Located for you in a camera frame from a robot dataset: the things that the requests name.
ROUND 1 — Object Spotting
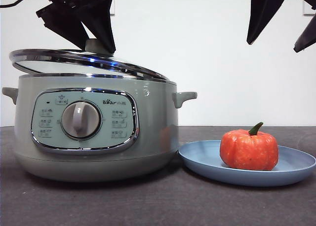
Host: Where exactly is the glass lid with green knob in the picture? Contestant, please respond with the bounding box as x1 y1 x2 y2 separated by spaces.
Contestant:
9 38 171 84

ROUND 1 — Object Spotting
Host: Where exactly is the orange pumpkin with green stem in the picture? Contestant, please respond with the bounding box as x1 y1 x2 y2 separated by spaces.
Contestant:
219 121 280 171

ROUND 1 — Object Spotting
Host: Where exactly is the pale green electric steamer pot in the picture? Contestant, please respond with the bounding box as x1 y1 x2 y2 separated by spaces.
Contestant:
1 73 198 183

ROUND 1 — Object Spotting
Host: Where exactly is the blue round plate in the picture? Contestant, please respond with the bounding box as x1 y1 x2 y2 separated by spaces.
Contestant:
178 140 316 188

